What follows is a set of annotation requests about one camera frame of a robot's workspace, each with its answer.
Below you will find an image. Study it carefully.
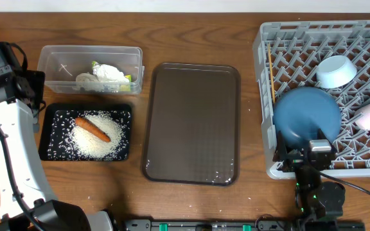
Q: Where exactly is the clear plastic bin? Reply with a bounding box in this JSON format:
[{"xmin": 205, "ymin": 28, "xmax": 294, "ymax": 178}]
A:
[{"xmin": 38, "ymin": 45, "xmax": 145, "ymax": 94}]

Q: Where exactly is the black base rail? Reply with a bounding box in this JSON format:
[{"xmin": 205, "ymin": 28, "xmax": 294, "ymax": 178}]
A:
[{"xmin": 121, "ymin": 219, "xmax": 366, "ymax": 231}]

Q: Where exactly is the white tissue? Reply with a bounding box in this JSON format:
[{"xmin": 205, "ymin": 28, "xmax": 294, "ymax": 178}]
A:
[{"xmin": 92, "ymin": 61, "xmax": 130, "ymax": 83}]

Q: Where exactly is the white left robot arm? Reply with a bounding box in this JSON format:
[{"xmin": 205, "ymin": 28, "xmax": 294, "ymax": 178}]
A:
[{"xmin": 0, "ymin": 65, "xmax": 114, "ymax": 230}]

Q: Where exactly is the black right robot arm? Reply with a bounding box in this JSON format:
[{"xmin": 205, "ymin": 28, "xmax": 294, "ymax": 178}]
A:
[{"xmin": 273, "ymin": 130, "xmax": 346, "ymax": 231}]

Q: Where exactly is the black waste tray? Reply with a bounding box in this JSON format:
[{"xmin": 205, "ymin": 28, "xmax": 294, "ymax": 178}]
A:
[{"xmin": 37, "ymin": 102, "xmax": 133, "ymax": 162}]

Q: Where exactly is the orange carrot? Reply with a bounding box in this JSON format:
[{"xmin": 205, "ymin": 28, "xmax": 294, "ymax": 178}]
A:
[{"xmin": 75, "ymin": 117, "xmax": 111, "ymax": 142}]

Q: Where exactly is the yellow snack wrapper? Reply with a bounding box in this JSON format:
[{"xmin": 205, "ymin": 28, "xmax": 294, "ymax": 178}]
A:
[{"xmin": 92, "ymin": 61, "xmax": 131, "ymax": 91}]

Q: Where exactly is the dark brown serving tray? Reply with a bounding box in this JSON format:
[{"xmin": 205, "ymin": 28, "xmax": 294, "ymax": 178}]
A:
[{"xmin": 141, "ymin": 63, "xmax": 241, "ymax": 186}]

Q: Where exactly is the wooden chopstick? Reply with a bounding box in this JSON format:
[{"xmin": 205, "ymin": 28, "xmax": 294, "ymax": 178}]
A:
[{"xmin": 267, "ymin": 43, "xmax": 276, "ymax": 104}]

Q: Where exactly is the dark blue plate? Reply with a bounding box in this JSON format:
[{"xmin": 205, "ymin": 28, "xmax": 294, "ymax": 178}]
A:
[{"xmin": 273, "ymin": 87, "xmax": 341, "ymax": 149}]

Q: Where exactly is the grey dishwasher rack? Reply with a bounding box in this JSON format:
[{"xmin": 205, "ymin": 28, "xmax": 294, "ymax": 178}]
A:
[{"xmin": 252, "ymin": 21, "xmax": 370, "ymax": 180}]

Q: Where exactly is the light blue bowl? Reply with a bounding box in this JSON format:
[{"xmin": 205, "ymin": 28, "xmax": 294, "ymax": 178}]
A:
[{"xmin": 316, "ymin": 55, "xmax": 357, "ymax": 89}]

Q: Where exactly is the pile of white rice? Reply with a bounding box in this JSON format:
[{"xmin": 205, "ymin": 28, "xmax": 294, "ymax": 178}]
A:
[{"xmin": 48, "ymin": 110, "xmax": 131, "ymax": 160}]

